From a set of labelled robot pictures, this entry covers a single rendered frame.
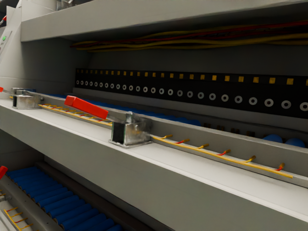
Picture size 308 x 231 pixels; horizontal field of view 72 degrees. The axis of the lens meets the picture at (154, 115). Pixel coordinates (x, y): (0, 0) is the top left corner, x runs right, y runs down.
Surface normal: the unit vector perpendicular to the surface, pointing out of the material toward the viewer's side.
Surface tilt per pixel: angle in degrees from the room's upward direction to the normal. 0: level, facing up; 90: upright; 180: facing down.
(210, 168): 21
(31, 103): 90
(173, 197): 111
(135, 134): 90
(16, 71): 90
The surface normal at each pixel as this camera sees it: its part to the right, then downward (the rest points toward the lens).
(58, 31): -0.62, 0.04
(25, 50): 0.78, 0.15
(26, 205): 0.10, -0.99
